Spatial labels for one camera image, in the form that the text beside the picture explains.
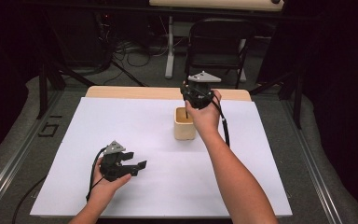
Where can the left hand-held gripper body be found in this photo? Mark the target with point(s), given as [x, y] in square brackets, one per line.
[113, 168]

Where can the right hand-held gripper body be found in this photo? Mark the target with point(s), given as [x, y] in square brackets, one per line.
[197, 93]

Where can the small wooden box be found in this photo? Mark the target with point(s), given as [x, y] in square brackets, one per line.
[183, 130]

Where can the person's left hand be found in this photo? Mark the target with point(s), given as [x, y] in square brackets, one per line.
[104, 188]

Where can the person's right hand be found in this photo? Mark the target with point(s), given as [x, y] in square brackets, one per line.
[206, 119]

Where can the white paper sheet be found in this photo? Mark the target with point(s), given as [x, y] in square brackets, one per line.
[161, 168]

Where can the white desk leg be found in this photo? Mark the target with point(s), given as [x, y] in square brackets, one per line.
[169, 53]

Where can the black folding chair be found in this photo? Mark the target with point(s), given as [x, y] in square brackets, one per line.
[217, 43]

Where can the cream desk top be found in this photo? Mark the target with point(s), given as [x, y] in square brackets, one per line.
[214, 4]

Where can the black metal stand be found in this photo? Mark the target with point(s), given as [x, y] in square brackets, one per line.
[297, 102]
[43, 90]

